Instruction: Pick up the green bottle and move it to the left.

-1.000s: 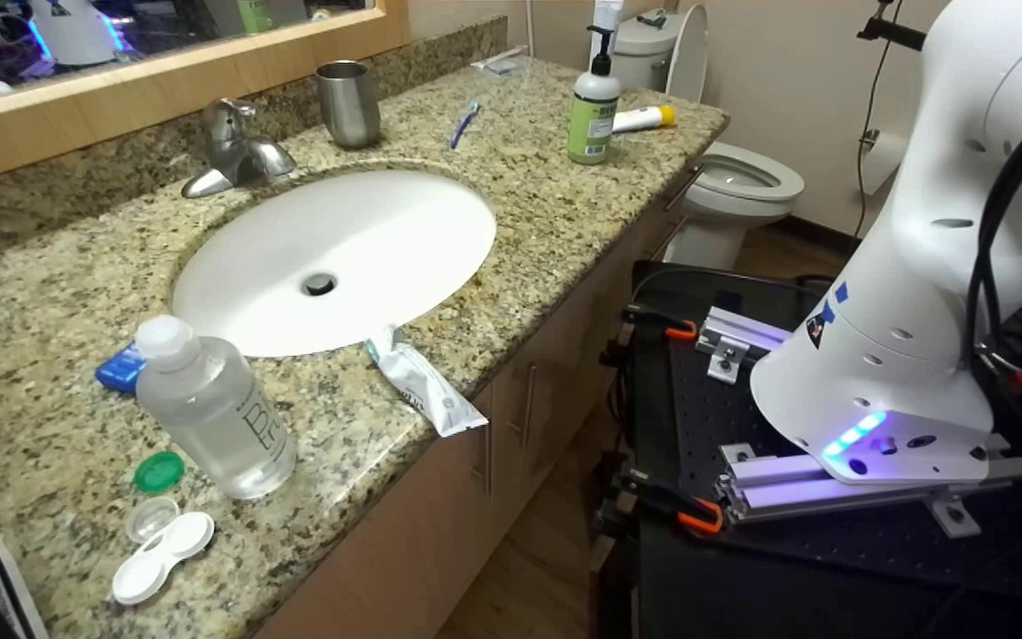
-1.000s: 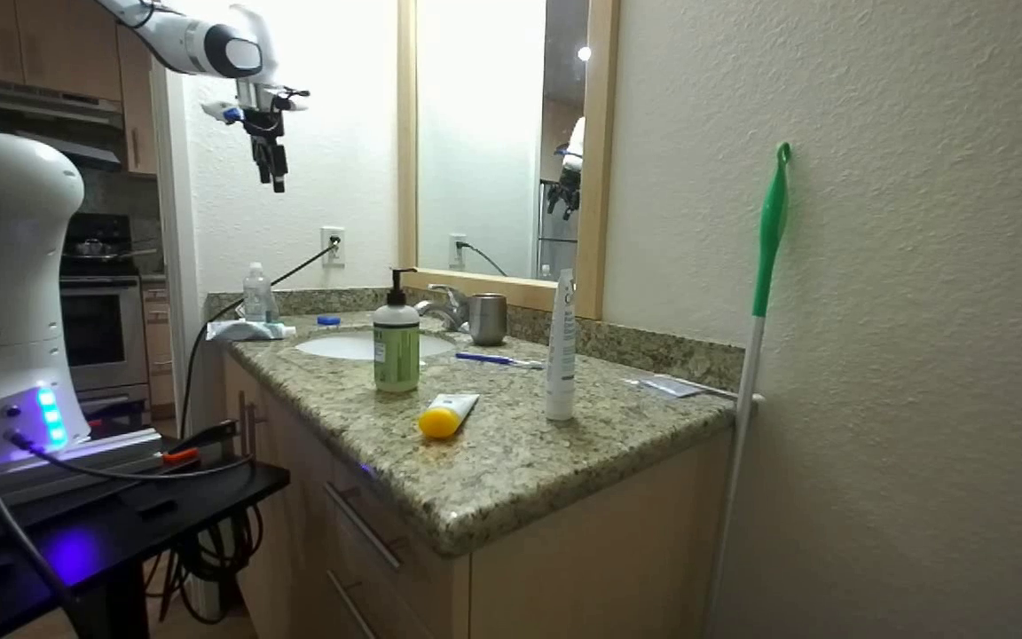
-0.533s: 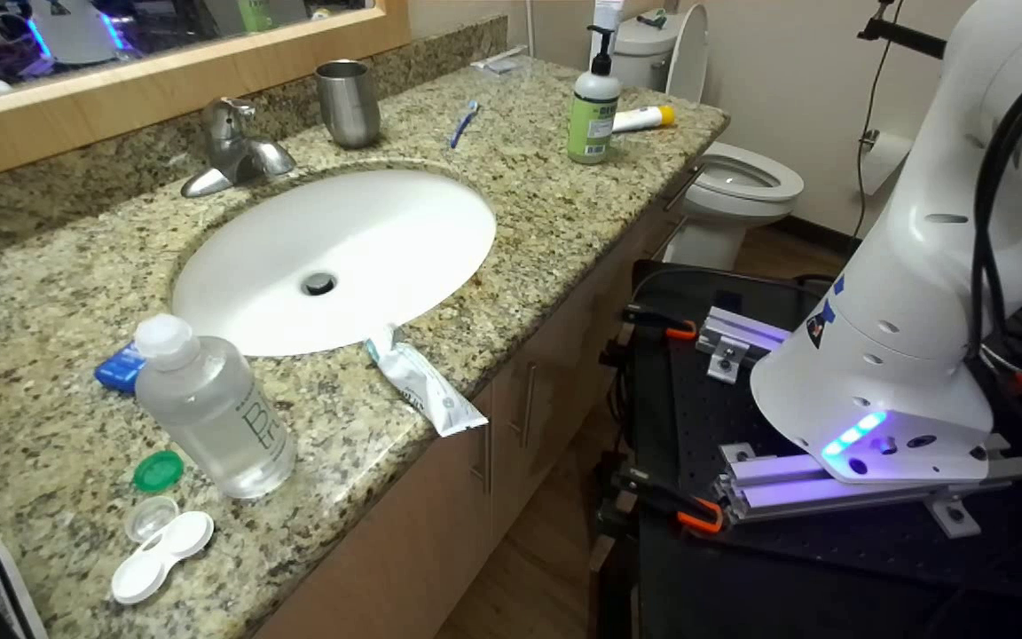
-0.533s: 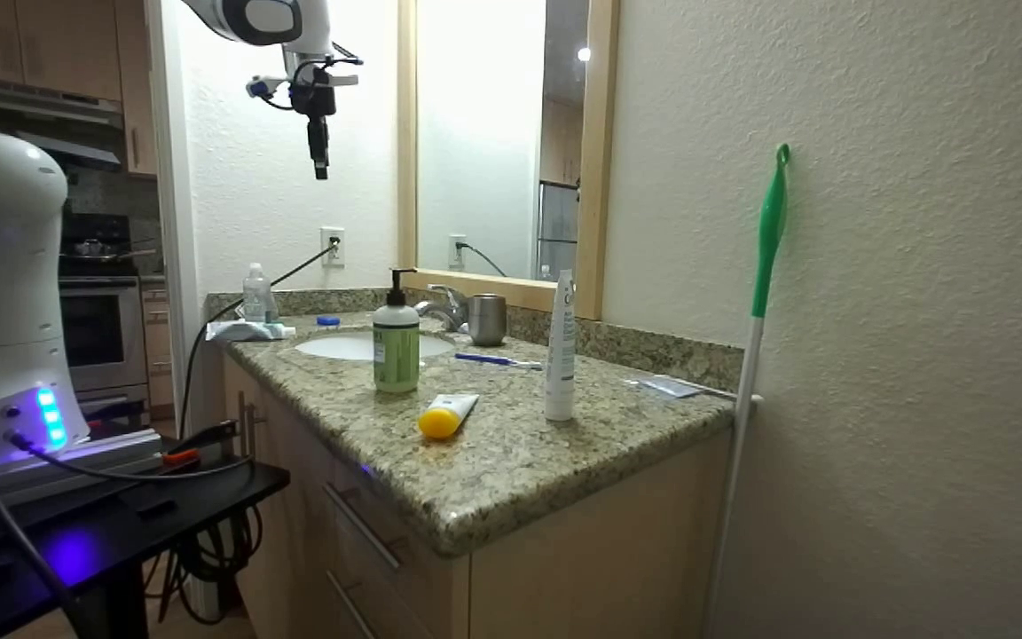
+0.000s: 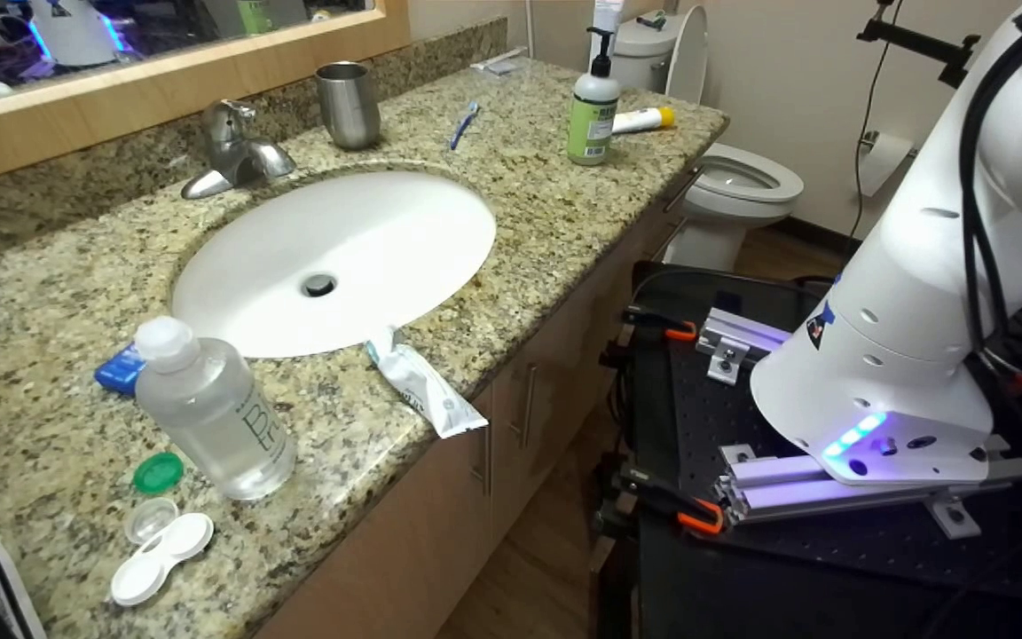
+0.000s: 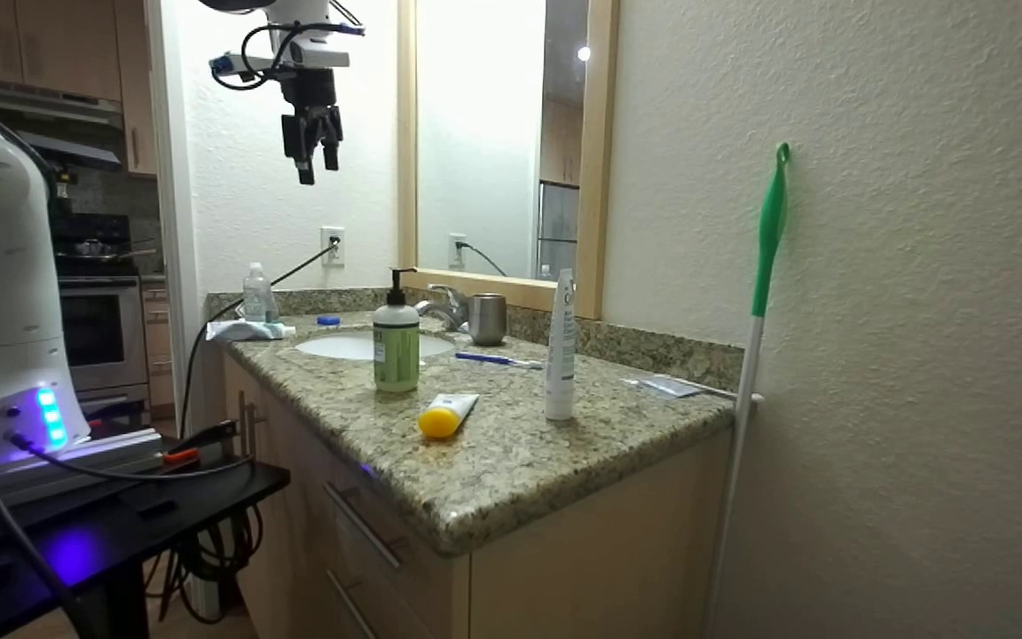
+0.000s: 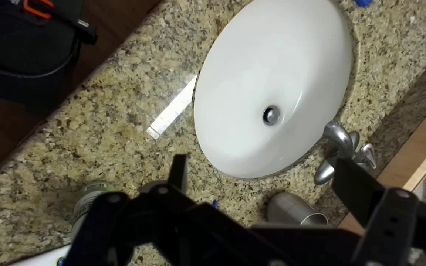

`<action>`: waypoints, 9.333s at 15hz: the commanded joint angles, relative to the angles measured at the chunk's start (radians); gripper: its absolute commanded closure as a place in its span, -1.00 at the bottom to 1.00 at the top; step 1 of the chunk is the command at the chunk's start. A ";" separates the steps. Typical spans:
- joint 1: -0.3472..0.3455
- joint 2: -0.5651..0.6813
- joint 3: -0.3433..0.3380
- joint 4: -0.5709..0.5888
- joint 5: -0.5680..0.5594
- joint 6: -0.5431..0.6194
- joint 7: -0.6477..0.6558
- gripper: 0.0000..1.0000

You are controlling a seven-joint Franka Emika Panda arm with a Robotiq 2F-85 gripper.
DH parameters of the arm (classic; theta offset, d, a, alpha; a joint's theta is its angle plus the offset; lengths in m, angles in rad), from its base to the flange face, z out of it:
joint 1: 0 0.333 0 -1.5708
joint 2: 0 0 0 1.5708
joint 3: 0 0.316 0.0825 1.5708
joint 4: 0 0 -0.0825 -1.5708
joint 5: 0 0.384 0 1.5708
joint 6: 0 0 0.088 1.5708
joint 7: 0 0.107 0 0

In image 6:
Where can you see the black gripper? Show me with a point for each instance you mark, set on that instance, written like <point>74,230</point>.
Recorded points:
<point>311,109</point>

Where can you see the green soap pump bottle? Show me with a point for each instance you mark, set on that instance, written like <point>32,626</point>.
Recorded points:
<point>396,351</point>

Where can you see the clear bottle with white cap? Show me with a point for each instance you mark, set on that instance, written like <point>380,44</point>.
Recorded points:
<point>257,296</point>

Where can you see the wood framed mirror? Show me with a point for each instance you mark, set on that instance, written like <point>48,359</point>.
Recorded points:
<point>478,144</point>

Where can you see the small blue box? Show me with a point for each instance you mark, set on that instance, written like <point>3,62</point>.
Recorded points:
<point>327,322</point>

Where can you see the white oval sink basin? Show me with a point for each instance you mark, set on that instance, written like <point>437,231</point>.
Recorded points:
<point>339,347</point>

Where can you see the chrome faucet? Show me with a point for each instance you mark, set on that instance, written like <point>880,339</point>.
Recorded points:
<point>446,306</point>

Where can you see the metal cup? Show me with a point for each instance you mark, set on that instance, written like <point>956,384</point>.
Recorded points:
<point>489,322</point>

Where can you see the blue toothbrush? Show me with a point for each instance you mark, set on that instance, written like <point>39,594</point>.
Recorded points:
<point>484,357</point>

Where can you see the range hood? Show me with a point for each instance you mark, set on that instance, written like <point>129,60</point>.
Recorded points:
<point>56,127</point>

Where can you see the oven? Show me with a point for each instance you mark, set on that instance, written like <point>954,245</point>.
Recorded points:
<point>104,323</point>

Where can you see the white tube with yellow cap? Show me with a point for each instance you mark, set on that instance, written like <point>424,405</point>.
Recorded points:
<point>446,417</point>

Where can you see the tall white standing tube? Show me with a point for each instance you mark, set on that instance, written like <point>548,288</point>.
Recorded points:
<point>563,357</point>

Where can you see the orange clamp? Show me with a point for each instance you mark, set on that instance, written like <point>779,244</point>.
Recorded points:
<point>178,455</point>

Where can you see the clear plastic wrapper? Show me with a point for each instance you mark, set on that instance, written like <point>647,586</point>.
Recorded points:
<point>672,384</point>

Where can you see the black robot table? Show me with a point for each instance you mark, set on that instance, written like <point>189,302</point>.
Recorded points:
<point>85,533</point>

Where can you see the wooden vanity cabinet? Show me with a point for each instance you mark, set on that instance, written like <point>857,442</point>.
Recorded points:
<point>557,571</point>

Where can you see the white wall outlet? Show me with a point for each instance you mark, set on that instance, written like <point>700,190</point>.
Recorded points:
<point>330,245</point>

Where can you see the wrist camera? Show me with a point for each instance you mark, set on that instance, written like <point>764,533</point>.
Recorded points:
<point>300,60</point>

